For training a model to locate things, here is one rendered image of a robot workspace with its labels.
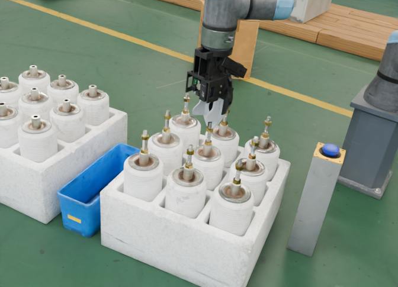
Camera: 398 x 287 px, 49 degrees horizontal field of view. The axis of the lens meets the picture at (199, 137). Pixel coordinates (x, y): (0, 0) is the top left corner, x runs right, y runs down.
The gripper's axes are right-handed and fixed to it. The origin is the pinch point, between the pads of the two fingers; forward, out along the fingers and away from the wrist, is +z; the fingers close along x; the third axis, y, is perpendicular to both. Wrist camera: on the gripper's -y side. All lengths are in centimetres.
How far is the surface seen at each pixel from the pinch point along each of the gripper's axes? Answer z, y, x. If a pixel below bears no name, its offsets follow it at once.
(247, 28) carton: 8, -92, -61
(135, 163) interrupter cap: 9.0, 18.1, -7.3
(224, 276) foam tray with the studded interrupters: 27.4, 13.7, 20.7
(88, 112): 12.9, 9.1, -41.0
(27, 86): 11, 17, -64
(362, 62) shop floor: 34, -177, -35
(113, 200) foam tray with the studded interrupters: 17.3, 24.5, -7.6
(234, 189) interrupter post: 7.6, 8.4, 15.6
